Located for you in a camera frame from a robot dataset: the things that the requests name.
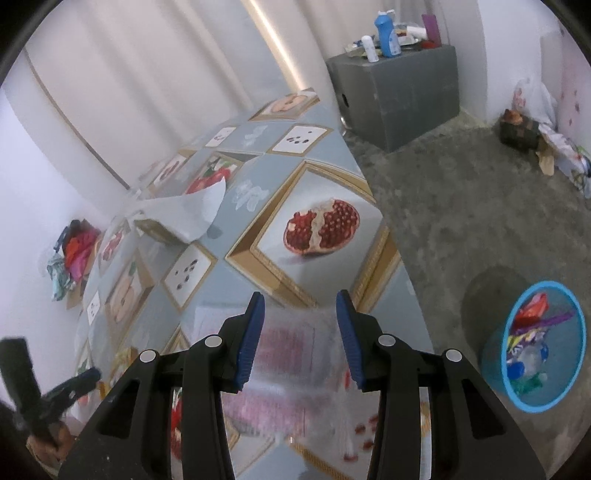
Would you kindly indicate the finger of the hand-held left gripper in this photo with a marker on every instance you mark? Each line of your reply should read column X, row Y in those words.
column 74, row 386

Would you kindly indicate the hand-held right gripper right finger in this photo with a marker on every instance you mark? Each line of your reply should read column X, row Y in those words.
column 351, row 341

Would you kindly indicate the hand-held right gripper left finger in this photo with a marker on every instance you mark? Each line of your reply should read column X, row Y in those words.
column 247, row 341

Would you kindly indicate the clear plastic bag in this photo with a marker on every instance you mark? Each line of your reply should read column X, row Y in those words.
column 295, row 360

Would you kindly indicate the white paper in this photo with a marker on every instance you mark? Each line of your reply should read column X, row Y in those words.
column 189, row 212

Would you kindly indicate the blue mesh waste basket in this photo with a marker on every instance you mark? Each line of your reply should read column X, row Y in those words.
column 494, row 364

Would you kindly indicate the yellow printed snack packet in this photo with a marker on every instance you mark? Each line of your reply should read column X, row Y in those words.
column 521, row 344

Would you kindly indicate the red snack bag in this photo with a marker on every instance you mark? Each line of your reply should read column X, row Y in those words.
column 531, row 311

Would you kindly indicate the crushed clear plastic bottle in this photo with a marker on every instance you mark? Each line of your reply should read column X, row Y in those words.
column 533, row 362

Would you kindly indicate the green wrapper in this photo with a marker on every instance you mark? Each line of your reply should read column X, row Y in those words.
column 535, row 383

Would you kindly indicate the purple snack wrapper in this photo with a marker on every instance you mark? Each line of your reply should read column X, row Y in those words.
column 556, row 321

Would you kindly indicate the person's left hand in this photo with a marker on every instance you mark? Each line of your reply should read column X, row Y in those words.
column 57, row 441

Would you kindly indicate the cardboard box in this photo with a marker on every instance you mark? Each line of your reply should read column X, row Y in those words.
column 76, row 295

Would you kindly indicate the pile of colourful clothes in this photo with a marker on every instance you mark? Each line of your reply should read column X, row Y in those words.
column 76, row 249

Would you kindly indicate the grey cabinet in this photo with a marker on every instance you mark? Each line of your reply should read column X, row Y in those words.
column 397, row 101

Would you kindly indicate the brown paper bag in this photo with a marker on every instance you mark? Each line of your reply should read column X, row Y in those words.
column 548, row 161

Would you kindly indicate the white curtain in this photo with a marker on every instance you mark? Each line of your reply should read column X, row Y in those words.
column 161, row 69

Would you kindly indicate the small white bottle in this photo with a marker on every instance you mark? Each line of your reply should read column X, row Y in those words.
column 370, row 50

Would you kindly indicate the white plastic bag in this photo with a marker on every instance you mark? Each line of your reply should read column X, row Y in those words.
column 535, row 99

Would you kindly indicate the blue plastic bottle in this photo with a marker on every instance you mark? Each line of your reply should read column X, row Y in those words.
column 388, row 39

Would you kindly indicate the purple bottle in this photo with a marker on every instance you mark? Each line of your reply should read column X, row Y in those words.
column 431, row 28

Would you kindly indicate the pink patterned board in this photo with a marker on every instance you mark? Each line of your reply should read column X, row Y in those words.
column 572, row 92

